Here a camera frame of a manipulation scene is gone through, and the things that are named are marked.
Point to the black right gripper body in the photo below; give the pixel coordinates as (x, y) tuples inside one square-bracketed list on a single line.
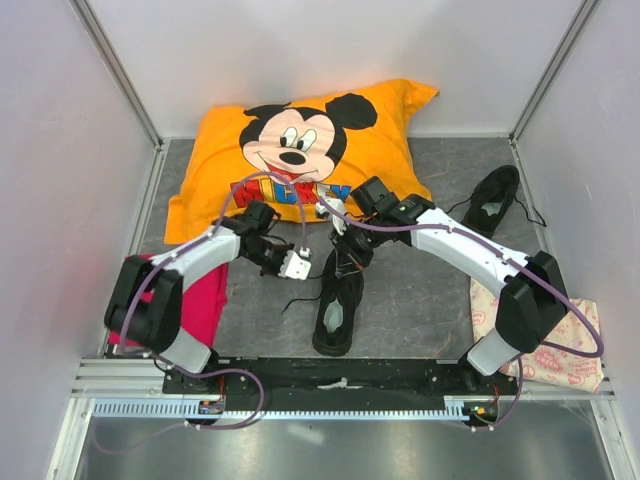
[(358, 243)]

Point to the right aluminium frame post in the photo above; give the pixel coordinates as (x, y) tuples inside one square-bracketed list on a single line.
[(559, 57)]

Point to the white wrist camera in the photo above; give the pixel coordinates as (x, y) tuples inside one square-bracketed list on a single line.
[(296, 264), (332, 209)]

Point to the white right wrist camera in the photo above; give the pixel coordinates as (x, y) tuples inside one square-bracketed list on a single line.
[(332, 209)]

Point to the aluminium slotted rail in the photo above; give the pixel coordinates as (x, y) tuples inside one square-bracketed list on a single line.
[(320, 405)]

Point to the aluminium frame post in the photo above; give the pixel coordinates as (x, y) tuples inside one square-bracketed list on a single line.
[(559, 57), (107, 52)]

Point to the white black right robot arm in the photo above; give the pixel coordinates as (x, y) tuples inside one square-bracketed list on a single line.
[(529, 288)]

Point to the orange Mickey pillow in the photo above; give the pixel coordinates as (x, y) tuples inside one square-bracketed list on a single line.
[(289, 155)]

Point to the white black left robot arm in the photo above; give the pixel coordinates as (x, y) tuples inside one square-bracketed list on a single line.
[(239, 236)]

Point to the left aluminium frame post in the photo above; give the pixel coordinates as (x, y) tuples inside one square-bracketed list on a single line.
[(107, 52)]

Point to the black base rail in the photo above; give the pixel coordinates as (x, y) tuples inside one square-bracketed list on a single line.
[(311, 374)]

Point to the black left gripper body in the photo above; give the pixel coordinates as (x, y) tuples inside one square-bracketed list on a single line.
[(270, 256)]

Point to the magenta folded cloth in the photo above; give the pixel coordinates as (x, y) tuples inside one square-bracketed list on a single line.
[(205, 305)]

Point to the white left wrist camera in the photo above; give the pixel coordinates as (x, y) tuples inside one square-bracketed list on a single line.
[(296, 264)]

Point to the black shoe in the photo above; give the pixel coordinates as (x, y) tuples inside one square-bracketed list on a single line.
[(491, 199), (338, 301)]

